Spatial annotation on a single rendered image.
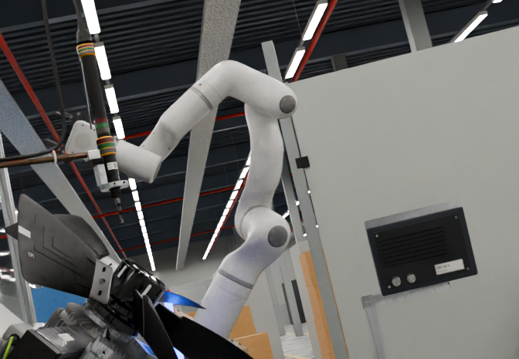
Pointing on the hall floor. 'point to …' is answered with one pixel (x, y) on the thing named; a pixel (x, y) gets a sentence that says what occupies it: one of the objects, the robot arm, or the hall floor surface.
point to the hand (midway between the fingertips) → (55, 127)
